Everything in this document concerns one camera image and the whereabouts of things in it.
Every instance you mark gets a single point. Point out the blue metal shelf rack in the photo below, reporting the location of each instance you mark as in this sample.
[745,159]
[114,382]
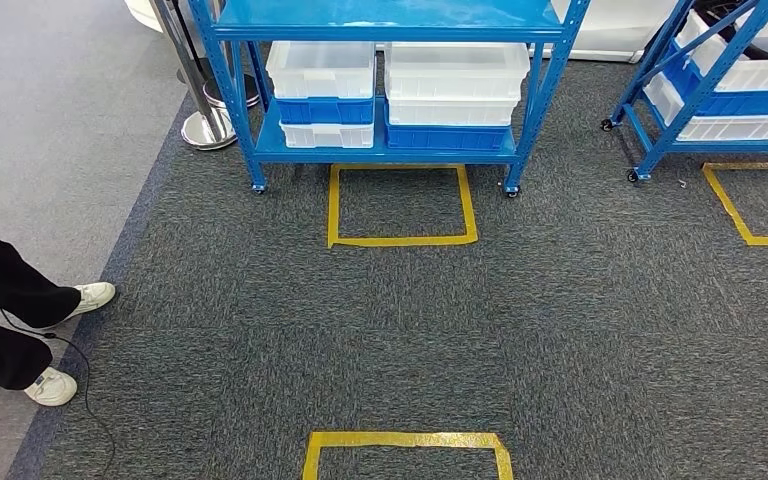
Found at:
[384,16]
[662,142]

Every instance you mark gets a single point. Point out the black plastic part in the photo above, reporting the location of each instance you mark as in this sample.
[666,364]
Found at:
[765,46]

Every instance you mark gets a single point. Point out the blue plastic storage bin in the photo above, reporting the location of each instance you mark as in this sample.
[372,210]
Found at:
[447,138]
[742,102]
[324,110]

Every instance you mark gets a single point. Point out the black stanchion with round base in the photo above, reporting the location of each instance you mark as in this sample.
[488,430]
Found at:
[188,33]

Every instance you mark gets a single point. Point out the white car with red stripe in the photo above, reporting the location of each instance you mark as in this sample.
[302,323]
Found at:
[609,26]

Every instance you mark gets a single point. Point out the person's left leg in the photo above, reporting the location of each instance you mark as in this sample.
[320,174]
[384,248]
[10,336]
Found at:
[13,285]

